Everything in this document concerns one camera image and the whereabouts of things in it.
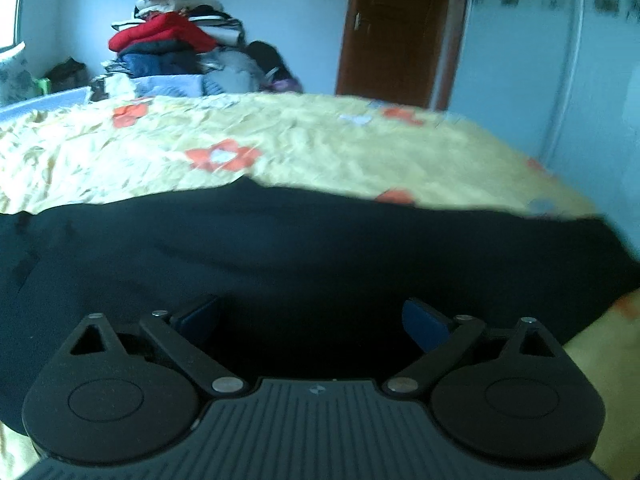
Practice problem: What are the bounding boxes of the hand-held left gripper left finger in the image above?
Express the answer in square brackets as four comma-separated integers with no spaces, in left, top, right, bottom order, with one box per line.
[60,294,249,402]

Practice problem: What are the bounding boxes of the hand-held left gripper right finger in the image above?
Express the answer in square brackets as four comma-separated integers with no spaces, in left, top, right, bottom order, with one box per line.
[382,297,572,402]

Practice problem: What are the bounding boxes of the black pants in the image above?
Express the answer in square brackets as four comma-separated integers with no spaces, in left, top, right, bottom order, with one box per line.
[0,179,640,427]

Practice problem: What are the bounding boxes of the yellow carrot print bedsheet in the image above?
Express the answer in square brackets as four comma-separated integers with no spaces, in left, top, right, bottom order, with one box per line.
[0,92,640,480]

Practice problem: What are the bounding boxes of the blue quilted mattress pad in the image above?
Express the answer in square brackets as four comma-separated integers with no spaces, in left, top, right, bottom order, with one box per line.
[0,87,92,122]

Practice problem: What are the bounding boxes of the black backpack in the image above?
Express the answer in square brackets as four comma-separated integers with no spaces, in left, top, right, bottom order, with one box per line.
[246,40,304,94]

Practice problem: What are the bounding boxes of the pile of folded clothes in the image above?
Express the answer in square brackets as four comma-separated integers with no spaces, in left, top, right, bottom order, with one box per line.
[90,0,261,99]

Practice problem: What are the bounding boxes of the dark bag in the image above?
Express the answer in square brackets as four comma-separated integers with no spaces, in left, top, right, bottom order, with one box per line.
[45,57,89,93]

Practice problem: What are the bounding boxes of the brown wooden door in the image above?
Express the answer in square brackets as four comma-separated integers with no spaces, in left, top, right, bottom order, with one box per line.
[336,0,474,111]

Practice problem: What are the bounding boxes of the floral print pillow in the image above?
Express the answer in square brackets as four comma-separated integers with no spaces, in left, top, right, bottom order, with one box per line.
[0,42,42,107]

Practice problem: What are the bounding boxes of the window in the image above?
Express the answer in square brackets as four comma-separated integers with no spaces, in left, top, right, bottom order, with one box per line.
[0,0,27,54]

